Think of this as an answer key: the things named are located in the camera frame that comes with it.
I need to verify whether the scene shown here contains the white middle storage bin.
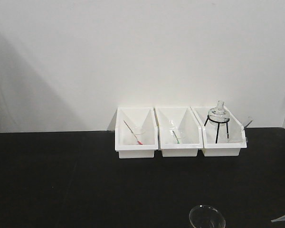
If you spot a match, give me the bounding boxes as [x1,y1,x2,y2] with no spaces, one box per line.
[155,107,203,157]

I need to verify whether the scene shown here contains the white storage bin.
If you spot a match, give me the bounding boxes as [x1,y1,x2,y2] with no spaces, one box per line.
[115,107,159,159]
[155,107,203,157]
[191,106,247,157]

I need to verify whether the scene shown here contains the green tipped glass rod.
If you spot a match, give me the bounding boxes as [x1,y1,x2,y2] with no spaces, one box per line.
[171,129,181,144]

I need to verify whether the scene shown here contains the white left storage bin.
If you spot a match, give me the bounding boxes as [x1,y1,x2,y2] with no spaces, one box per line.
[115,107,159,159]

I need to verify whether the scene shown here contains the black metal tripod stand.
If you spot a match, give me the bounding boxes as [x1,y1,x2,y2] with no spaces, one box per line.
[204,114,230,144]

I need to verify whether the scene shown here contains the red tipped glass rod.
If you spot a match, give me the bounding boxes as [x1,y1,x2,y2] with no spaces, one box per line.
[123,120,143,145]

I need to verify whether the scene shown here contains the white right storage bin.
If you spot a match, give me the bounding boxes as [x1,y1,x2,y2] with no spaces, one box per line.
[191,106,247,157]

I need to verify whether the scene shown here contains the small glass beaker in bin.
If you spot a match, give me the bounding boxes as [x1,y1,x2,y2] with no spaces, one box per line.
[132,127,146,144]

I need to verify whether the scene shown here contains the round glass flask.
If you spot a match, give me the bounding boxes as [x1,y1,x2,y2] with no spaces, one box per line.
[208,100,230,123]

